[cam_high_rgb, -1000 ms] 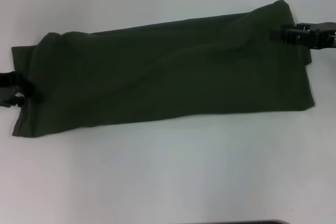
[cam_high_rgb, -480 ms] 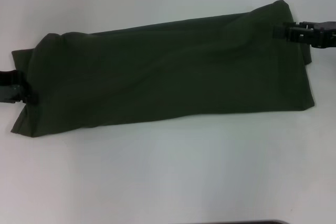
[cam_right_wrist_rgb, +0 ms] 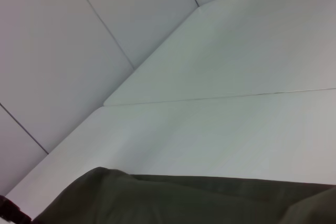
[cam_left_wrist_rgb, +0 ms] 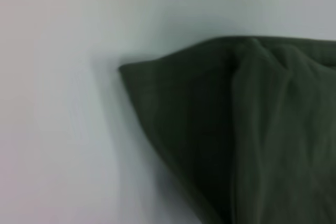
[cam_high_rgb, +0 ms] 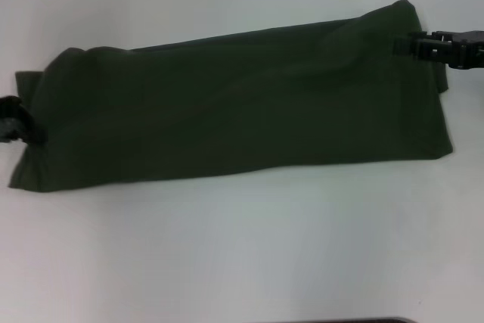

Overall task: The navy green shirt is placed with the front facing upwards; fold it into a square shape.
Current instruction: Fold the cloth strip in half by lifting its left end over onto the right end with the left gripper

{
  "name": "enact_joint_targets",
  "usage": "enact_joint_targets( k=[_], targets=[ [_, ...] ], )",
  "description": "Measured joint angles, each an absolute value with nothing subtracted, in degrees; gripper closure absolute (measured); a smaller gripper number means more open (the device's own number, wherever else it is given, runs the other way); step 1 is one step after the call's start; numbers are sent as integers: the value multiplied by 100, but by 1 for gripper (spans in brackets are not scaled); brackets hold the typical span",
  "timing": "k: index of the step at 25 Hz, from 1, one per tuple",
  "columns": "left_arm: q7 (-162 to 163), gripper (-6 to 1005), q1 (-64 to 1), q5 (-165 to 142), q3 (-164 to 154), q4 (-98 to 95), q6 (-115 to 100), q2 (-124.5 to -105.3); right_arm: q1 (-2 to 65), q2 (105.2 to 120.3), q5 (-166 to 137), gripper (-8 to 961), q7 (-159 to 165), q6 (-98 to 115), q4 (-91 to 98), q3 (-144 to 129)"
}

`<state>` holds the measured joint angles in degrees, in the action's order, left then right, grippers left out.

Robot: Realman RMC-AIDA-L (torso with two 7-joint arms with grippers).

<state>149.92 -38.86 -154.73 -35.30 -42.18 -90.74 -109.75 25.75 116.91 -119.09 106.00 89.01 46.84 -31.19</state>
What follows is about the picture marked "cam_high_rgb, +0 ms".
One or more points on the dark green FREE t-shirt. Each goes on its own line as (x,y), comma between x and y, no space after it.
(227,111)

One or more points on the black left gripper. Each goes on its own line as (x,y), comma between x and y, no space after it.
(7,118)

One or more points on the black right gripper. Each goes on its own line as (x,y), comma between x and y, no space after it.
(469,48)

